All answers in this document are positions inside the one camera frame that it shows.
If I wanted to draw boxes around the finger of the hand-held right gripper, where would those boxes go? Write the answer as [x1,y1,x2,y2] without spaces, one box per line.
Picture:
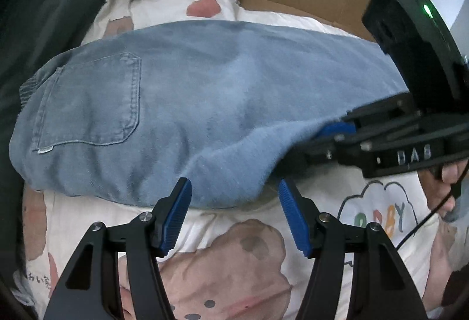
[315,93,422,140]
[276,118,422,177]

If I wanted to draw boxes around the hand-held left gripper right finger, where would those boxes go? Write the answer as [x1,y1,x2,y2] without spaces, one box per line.
[278,179,427,320]

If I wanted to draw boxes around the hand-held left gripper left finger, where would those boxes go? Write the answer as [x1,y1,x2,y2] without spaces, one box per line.
[43,178,193,320]

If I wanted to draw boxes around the blue denim pants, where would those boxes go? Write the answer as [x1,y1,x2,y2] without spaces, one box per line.
[10,20,410,211]

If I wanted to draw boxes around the person's right hand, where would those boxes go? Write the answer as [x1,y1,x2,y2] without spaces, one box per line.
[418,160,469,220]

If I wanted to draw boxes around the white printed blanket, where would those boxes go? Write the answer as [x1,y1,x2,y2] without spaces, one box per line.
[11,0,453,320]

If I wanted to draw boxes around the black cable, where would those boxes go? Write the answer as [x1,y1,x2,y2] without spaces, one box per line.
[397,173,463,247]

